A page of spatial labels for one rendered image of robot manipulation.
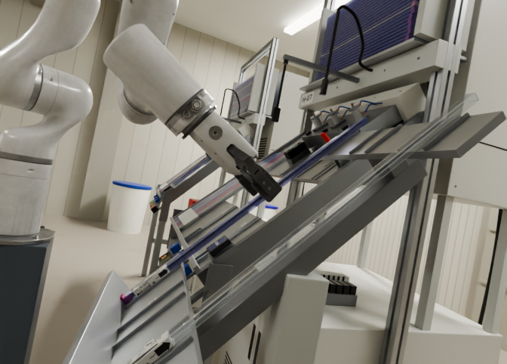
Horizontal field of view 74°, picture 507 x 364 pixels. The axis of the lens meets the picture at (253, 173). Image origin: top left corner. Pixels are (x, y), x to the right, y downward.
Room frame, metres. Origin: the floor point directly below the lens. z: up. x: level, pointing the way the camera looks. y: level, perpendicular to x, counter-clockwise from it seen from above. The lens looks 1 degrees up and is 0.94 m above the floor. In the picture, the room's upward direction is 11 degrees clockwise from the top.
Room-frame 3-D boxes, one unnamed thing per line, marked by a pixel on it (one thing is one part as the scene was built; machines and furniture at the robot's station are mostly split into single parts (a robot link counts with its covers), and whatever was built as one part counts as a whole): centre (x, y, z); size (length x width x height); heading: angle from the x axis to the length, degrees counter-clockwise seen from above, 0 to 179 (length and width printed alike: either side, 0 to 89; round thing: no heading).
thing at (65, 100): (0.85, 0.54, 1.00); 0.19 x 0.12 x 0.24; 141
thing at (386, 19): (1.16, -0.32, 1.52); 0.51 x 0.13 x 0.27; 19
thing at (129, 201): (4.35, 1.50, 0.30); 0.51 x 0.49 x 0.60; 25
